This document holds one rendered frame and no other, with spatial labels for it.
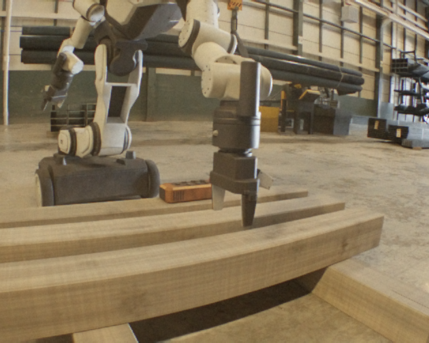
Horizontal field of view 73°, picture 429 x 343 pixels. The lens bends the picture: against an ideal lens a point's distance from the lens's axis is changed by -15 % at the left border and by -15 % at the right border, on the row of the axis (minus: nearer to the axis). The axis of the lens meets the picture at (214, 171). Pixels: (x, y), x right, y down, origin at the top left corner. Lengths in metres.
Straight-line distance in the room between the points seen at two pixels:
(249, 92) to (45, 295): 0.46
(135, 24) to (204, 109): 10.18
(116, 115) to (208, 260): 0.92
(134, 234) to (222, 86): 0.36
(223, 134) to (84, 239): 0.35
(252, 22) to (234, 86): 12.27
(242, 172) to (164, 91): 10.13
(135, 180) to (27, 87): 8.59
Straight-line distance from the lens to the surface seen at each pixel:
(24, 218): 0.86
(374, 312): 0.81
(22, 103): 10.00
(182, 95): 10.94
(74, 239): 0.71
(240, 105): 0.57
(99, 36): 1.41
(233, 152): 0.61
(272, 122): 7.55
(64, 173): 1.46
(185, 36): 0.82
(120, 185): 1.56
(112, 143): 1.38
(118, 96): 1.37
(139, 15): 1.16
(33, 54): 4.18
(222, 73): 0.59
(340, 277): 0.84
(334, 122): 8.64
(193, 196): 0.95
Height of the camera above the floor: 0.46
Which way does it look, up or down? 11 degrees down
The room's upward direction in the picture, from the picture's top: 2 degrees clockwise
